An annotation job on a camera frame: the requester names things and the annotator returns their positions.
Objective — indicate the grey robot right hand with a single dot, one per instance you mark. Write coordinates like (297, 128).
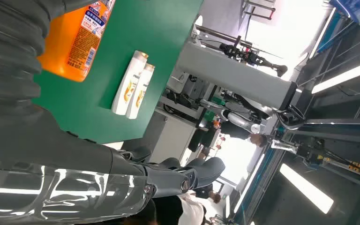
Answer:
(59, 174)

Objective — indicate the white shampoo bottle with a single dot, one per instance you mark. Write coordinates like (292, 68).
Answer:
(127, 84)
(141, 96)

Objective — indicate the white cabinet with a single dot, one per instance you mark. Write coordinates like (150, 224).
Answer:
(173, 139)

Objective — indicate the standing person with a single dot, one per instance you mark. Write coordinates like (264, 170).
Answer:
(239, 132)

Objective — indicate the white square pillar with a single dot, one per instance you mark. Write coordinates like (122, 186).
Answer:
(236, 74)

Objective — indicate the long ceiling light strip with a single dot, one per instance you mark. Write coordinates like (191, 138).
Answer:
(307, 189)
(344, 76)

